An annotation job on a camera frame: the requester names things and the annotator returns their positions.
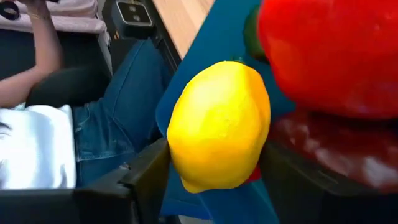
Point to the black chair armrest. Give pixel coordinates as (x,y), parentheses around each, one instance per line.
(68,84)

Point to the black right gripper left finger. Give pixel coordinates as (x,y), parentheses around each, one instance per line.
(143,186)

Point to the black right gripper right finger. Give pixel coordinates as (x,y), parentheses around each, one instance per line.
(311,199)

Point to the person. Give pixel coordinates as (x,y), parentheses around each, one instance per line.
(124,109)

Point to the red round fruit green top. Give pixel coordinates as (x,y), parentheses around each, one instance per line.
(255,175)

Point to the yellow bell pepper toy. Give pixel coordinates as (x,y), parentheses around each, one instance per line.
(217,124)

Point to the pale pink fabric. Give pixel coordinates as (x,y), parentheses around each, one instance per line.
(68,12)

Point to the red bell pepper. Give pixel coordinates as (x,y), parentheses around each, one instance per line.
(326,56)

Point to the blue plastic basket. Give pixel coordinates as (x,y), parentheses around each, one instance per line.
(217,37)

